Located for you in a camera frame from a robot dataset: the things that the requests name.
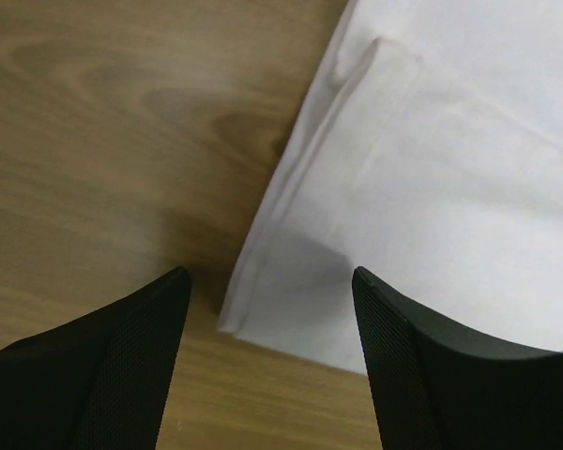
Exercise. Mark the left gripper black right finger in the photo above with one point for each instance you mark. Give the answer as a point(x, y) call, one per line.
point(438, 384)

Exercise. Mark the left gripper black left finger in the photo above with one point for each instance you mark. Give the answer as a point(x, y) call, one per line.
point(100, 381)

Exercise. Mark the white t-shirt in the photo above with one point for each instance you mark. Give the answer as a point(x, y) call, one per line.
point(429, 149)

